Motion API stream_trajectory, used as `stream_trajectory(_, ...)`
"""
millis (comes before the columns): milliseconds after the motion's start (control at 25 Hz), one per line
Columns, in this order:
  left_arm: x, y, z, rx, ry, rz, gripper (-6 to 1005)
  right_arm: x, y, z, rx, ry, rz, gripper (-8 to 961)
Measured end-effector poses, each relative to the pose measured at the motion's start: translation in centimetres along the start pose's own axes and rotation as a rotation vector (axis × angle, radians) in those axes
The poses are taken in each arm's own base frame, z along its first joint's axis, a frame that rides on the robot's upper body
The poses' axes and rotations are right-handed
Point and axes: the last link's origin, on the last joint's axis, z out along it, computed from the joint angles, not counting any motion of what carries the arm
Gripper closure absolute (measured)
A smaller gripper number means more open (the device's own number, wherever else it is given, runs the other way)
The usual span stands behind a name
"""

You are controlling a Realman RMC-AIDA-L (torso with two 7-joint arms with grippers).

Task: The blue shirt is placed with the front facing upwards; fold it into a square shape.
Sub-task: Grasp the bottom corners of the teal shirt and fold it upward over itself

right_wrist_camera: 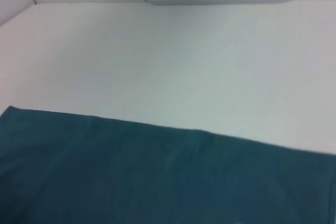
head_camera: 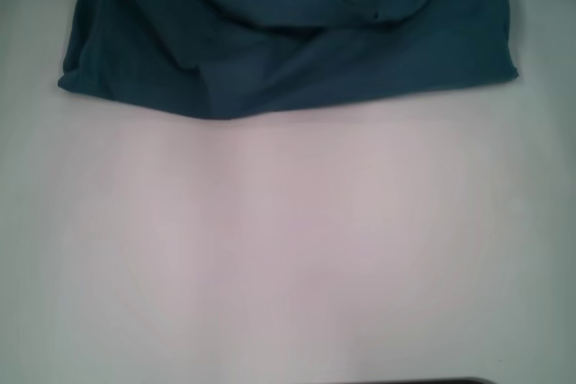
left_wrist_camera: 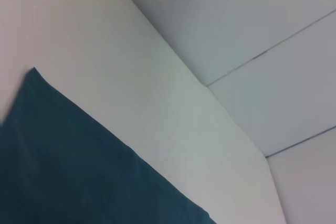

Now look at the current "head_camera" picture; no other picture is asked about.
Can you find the blue t-shirt with pink print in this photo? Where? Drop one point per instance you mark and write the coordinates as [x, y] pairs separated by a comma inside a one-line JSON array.
[[288, 42]]

